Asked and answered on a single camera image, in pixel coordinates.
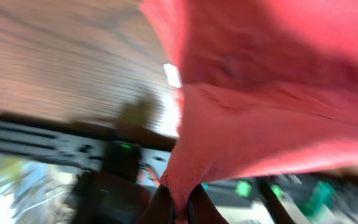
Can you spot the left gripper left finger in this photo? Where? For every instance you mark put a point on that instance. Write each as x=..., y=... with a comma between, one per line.
x=161, y=209

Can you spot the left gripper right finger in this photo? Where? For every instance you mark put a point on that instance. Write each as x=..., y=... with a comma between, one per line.
x=201, y=210

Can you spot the red printed t-shirt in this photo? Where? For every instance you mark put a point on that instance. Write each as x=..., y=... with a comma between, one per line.
x=269, y=87

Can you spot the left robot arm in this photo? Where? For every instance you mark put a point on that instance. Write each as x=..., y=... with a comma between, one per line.
x=112, y=194

